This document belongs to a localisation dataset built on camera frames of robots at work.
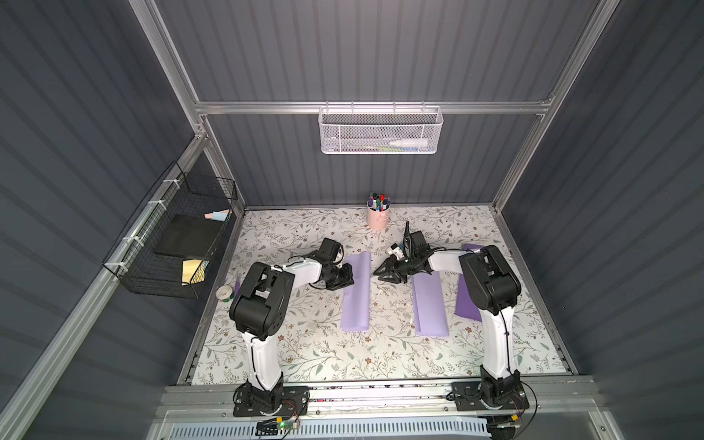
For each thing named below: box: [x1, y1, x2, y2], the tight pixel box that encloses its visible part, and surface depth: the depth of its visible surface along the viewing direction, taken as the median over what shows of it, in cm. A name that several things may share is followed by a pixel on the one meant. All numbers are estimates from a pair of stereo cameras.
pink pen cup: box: [366, 198, 392, 231], surface depth 107 cm
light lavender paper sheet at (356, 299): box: [341, 251, 372, 332], surface depth 95 cm
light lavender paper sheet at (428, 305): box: [411, 270, 450, 337], surface depth 92 cm
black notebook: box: [153, 213, 225, 258], surface depth 75 cm
